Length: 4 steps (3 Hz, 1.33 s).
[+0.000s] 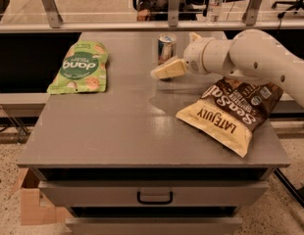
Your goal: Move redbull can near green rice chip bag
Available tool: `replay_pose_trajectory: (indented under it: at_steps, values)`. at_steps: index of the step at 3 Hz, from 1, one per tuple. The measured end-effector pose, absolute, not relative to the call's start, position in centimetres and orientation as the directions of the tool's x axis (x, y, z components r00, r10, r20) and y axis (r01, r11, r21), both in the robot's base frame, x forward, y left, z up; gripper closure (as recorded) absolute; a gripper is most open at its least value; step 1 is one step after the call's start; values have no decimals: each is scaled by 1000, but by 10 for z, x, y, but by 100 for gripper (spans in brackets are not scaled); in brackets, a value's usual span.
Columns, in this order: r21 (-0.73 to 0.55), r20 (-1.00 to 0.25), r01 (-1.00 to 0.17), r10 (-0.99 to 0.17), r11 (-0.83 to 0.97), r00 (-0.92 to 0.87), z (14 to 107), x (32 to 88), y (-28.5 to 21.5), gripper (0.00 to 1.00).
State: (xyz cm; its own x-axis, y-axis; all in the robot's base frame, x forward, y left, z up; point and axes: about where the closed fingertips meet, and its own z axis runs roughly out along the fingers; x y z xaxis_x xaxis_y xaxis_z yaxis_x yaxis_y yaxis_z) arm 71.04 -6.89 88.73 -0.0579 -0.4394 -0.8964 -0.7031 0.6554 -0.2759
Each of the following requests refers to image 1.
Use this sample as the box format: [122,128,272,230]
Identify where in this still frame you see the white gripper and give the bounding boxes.
[150,32,230,79]

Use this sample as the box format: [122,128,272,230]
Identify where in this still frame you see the redbull can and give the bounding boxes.
[158,33,177,65]

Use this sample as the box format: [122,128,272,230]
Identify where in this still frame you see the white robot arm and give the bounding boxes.
[150,29,304,108]

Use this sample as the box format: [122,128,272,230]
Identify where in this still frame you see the brown Late July chip bag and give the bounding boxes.
[176,77,283,158]

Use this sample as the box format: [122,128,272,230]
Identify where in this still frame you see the green rice chip bag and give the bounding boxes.
[47,40,108,95]

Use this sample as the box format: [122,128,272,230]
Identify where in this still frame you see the seated person in background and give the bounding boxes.
[136,0,196,22]

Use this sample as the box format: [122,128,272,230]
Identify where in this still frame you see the clear plastic water bottle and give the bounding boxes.
[206,0,224,24]

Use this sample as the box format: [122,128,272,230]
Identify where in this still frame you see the black office chair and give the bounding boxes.
[272,0,304,20]

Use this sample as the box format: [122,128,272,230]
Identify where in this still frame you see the grey drawer cabinet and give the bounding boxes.
[16,31,291,235]

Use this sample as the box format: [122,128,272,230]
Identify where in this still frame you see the lower grey drawer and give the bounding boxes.
[66,217,242,235]

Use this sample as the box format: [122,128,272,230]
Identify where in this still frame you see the cardboard box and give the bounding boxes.
[10,168,72,225]

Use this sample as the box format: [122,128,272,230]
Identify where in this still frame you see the metal railing frame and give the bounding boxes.
[0,0,304,32]

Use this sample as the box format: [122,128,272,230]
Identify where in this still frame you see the upper drawer with black handle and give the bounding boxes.
[39,180,268,208]

